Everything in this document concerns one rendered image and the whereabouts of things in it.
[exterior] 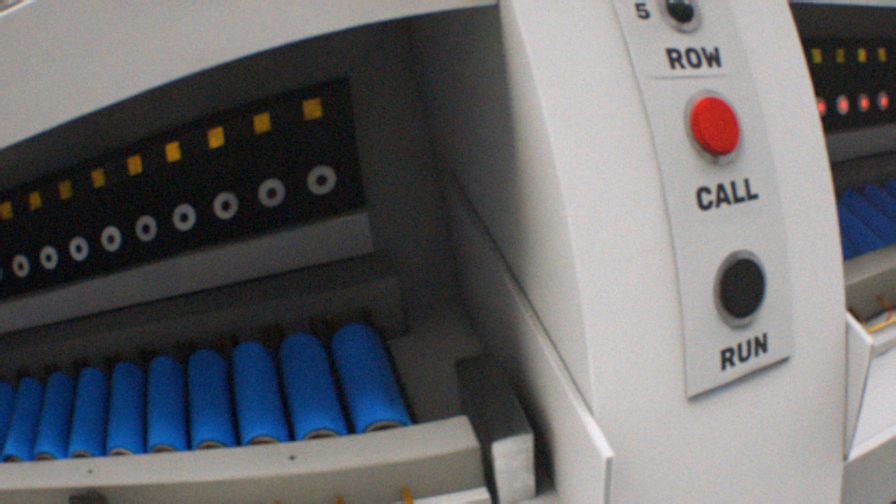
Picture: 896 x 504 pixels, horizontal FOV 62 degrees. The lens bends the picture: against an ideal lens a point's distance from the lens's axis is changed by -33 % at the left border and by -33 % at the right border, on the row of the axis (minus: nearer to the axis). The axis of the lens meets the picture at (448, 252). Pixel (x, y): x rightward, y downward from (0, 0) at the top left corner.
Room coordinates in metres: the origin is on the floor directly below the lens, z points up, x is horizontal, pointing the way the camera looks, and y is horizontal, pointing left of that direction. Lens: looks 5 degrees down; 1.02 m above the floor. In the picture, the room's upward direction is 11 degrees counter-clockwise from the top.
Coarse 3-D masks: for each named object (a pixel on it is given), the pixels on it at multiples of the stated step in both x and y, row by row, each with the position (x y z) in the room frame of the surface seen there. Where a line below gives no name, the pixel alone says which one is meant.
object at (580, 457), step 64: (448, 192) 0.39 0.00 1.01; (192, 256) 0.39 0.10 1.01; (256, 256) 0.39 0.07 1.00; (320, 256) 0.40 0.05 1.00; (0, 320) 0.37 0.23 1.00; (448, 320) 0.40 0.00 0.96; (512, 320) 0.31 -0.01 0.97; (448, 384) 0.36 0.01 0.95; (512, 384) 0.33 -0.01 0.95; (512, 448) 0.27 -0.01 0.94; (576, 448) 0.25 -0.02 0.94
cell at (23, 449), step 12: (24, 384) 0.34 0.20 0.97; (36, 384) 0.34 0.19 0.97; (24, 396) 0.33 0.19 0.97; (36, 396) 0.33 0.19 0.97; (24, 408) 0.32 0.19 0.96; (36, 408) 0.33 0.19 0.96; (12, 420) 0.31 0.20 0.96; (24, 420) 0.31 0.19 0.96; (36, 420) 0.32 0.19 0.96; (12, 432) 0.30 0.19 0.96; (24, 432) 0.30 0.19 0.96; (36, 432) 0.31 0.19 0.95; (12, 444) 0.29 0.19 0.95; (24, 444) 0.30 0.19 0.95; (12, 456) 0.28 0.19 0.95; (24, 456) 0.29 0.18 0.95
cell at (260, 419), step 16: (240, 352) 0.35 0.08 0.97; (256, 352) 0.35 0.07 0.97; (240, 368) 0.34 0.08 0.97; (256, 368) 0.34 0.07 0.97; (272, 368) 0.35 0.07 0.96; (240, 384) 0.33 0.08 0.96; (256, 384) 0.33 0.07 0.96; (272, 384) 0.34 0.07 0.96; (240, 400) 0.32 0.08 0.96; (256, 400) 0.32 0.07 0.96; (272, 400) 0.32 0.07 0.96; (240, 416) 0.31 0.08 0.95; (256, 416) 0.31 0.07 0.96; (272, 416) 0.31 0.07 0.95; (240, 432) 0.31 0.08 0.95; (256, 432) 0.30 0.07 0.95; (272, 432) 0.30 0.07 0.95
